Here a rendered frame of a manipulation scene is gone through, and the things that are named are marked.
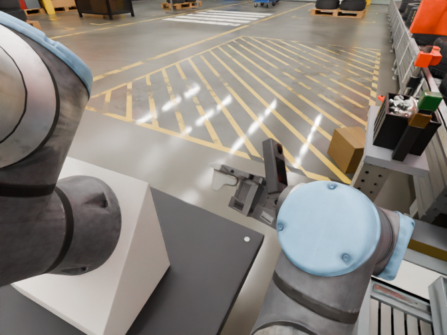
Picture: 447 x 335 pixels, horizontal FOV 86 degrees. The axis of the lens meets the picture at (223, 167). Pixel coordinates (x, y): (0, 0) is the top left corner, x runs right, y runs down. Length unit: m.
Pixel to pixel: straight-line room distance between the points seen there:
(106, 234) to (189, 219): 0.34
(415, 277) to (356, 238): 0.90
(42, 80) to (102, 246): 0.29
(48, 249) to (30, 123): 0.20
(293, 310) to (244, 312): 0.69
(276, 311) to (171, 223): 0.54
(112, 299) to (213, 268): 0.26
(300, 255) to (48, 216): 0.35
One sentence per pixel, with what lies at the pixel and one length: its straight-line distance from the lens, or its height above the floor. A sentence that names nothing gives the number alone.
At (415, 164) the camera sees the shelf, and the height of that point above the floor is 0.45.
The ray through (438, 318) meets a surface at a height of 0.12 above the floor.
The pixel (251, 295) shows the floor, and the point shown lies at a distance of 0.98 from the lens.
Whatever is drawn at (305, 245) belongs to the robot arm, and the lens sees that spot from 0.25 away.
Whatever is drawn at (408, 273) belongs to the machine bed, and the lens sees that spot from 1.13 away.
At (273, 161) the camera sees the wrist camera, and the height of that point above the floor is 0.62.
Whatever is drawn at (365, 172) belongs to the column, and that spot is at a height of 0.24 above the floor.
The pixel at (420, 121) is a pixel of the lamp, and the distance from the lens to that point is 0.84.
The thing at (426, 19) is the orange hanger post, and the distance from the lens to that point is 2.79.
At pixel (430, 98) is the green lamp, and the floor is 0.65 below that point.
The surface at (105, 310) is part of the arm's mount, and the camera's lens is 0.56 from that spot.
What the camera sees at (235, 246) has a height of 0.30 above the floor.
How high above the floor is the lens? 0.89
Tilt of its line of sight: 39 degrees down
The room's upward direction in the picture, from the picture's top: straight up
